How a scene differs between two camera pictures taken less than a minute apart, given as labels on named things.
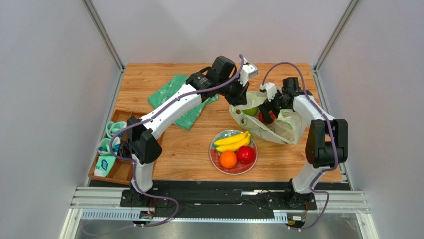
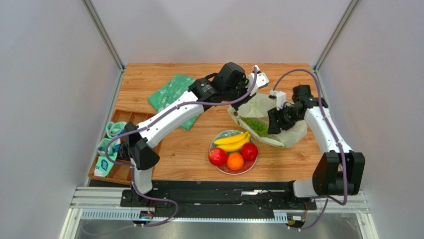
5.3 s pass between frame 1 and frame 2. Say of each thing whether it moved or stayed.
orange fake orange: moved
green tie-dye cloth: stayed
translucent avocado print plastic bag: moved
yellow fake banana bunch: stayed
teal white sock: stayed
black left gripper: stayed
